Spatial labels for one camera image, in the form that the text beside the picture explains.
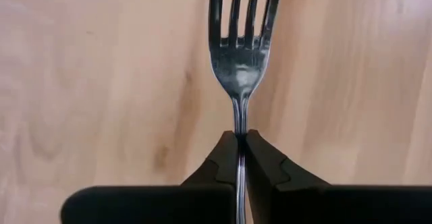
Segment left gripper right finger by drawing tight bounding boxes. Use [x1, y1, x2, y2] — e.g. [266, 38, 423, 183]
[245, 129, 432, 224]

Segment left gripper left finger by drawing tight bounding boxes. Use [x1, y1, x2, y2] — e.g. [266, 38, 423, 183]
[60, 131, 239, 224]

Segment silver fork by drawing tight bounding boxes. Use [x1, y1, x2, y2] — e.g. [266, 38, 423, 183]
[207, 0, 284, 224]

